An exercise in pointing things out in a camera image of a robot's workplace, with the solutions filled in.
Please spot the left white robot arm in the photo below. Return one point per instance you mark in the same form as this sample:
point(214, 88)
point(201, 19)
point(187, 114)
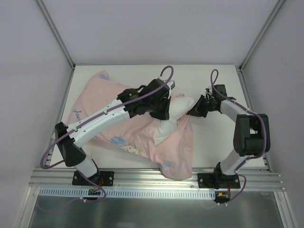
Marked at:
point(153, 98)

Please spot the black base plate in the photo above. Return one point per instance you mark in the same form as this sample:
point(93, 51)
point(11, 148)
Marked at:
point(102, 178)
point(211, 181)

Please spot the right aluminium frame post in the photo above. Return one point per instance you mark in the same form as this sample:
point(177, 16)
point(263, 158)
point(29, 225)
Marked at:
point(267, 24)

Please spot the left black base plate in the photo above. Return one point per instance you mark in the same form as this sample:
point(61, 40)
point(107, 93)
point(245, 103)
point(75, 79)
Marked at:
point(102, 178)

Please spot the white slotted cable duct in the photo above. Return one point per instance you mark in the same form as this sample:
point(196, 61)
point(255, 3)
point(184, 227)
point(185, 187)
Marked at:
point(129, 193)

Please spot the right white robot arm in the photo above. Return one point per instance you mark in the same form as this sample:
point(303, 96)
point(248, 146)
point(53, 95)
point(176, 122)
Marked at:
point(251, 139)

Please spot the left aluminium frame post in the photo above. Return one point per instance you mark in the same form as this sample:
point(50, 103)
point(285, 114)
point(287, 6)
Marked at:
point(50, 23)

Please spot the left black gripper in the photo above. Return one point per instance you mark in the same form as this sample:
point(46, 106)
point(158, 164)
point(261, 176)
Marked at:
point(162, 110)

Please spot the aluminium frame post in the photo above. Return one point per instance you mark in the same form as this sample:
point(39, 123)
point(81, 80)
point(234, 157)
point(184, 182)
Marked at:
point(267, 24)
point(50, 23)

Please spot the aluminium mounting rail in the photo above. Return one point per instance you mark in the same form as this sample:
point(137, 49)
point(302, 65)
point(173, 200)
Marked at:
point(257, 180)

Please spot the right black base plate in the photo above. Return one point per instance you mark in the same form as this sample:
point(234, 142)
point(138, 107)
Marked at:
point(211, 181)

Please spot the white pillow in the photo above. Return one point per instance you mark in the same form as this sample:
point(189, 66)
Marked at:
point(178, 107)

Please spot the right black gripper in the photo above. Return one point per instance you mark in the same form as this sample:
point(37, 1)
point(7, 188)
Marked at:
point(202, 106)

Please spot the pink Journey pillow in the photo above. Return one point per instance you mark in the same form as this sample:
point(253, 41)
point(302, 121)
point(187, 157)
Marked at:
point(174, 155)

